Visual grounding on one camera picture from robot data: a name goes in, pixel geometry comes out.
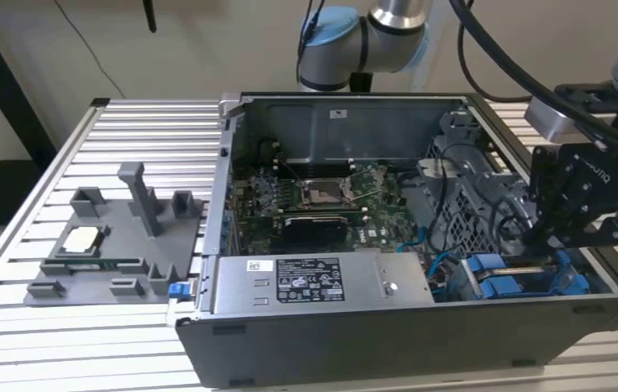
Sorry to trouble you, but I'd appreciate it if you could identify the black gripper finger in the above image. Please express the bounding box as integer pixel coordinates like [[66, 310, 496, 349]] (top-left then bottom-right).
[[520, 145, 563, 248], [561, 210, 618, 249]]

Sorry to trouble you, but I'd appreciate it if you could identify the black disk wire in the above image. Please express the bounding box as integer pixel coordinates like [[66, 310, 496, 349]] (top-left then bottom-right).
[[489, 193, 537, 246]]

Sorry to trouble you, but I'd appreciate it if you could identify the hard disk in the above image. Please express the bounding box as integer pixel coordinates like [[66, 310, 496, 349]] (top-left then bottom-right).
[[460, 251, 573, 283]]

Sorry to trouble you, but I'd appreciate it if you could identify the perforated metal disk bay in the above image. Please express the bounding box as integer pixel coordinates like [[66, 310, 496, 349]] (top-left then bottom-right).
[[415, 134, 576, 295]]

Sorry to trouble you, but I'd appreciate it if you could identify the blue disk carrier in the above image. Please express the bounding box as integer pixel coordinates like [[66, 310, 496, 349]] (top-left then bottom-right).
[[480, 275, 591, 299]]

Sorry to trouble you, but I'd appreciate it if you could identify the green motherboard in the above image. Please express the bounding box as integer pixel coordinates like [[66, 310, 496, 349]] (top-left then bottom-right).
[[228, 161, 435, 256]]

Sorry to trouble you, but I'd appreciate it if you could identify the metal socket cover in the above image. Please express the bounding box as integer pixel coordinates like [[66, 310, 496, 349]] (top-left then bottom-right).
[[343, 168, 389, 195]]

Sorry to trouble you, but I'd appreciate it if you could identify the silver power supply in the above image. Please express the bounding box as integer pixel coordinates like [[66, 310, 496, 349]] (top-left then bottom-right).
[[212, 251, 432, 315]]

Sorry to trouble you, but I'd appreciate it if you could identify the CPU socket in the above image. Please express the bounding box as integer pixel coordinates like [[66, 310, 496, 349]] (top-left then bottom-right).
[[300, 178, 351, 207]]

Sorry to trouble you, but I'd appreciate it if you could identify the black graphics card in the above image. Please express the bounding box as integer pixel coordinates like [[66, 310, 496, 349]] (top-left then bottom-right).
[[280, 215, 351, 252]]

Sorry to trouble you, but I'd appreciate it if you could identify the thin locking lever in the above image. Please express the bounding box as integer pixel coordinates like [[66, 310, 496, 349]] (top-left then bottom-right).
[[279, 158, 305, 184]]

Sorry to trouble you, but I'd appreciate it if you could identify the dark grey PC case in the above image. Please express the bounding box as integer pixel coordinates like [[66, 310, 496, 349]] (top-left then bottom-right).
[[174, 91, 618, 387]]

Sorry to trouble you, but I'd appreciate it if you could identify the grey parts rack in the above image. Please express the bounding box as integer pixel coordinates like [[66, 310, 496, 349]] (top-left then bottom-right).
[[22, 162, 209, 306]]

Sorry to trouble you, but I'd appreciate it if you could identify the green RAM stick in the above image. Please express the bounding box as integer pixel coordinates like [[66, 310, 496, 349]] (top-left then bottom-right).
[[68, 260, 144, 271]]

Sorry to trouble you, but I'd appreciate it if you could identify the black antenna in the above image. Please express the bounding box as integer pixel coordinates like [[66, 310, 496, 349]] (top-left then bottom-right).
[[140, 0, 157, 33]]

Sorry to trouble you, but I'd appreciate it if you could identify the silver CPU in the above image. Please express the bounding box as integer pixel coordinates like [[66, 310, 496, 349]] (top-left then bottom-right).
[[62, 226, 108, 254]]

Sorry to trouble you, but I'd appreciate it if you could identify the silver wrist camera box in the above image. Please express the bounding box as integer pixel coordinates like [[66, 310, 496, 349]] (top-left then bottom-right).
[[523, 100, 585, 145]]

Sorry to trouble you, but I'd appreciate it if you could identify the long black wire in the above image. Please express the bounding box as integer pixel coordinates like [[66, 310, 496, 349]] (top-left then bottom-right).
[[428, 142, 484, 251]]

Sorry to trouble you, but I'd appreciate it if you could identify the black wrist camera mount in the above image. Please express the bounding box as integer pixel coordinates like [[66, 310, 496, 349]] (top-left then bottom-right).
[[552, 82, 618, 118]]

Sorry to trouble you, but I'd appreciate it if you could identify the blue wire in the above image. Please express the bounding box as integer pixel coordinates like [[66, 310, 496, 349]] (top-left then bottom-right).
[[397, 238, 461, 283]]

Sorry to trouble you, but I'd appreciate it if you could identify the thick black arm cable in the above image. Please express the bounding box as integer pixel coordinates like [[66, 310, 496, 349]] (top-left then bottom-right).
[[448, 0, 618, 160]]

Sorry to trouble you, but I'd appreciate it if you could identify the thin black wall cable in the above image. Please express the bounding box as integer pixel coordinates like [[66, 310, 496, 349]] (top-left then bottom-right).
[[53, 0, 125, 100]]

